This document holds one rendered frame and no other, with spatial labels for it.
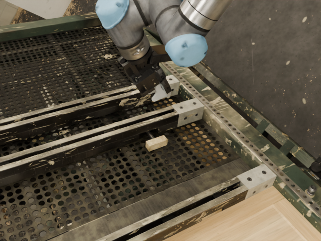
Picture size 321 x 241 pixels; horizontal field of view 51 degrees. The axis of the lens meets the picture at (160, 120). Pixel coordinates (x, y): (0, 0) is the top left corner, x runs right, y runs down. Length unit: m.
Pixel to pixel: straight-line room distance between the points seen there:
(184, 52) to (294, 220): 0.72
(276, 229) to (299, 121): 1.16
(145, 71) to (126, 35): 0.14
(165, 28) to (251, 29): 1.91
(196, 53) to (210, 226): 0.59
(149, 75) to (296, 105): 1.49
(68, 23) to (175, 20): 1.43
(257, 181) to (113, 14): 0.71
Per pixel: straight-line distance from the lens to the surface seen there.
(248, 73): 2.44
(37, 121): 1.32
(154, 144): 1.25
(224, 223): 1.09
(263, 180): 1.17
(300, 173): 1.28
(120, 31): 0.76
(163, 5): 0.72
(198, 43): 0.65
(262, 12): 2.58
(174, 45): 0.65
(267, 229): 1.13
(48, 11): 4.65
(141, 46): 0.81
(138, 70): 0.87
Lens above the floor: 2.02
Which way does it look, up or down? 46 degrees down
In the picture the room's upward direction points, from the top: 74 degrees counter-clockwise
